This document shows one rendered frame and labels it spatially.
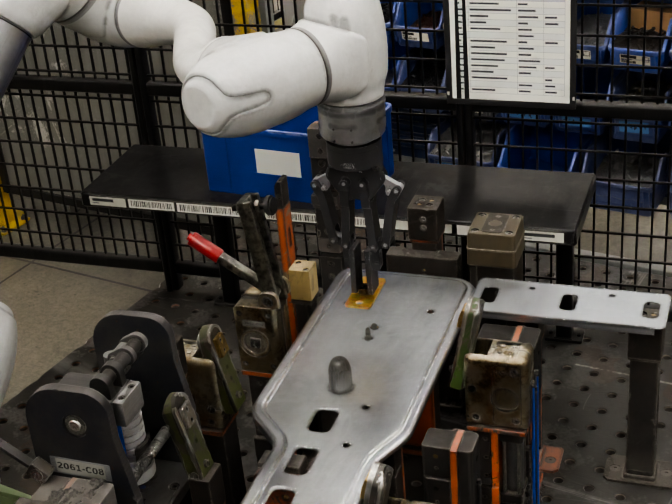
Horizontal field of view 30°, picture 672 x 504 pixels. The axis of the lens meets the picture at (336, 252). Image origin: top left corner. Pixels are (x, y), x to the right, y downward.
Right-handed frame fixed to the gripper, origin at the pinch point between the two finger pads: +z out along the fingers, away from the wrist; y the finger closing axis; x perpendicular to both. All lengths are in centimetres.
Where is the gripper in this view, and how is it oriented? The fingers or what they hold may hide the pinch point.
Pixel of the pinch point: (363, 267)
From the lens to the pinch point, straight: 176.6
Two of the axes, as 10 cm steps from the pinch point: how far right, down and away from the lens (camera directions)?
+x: 3.1, -4.8, 8.2
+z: 0.8, 8.8, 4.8
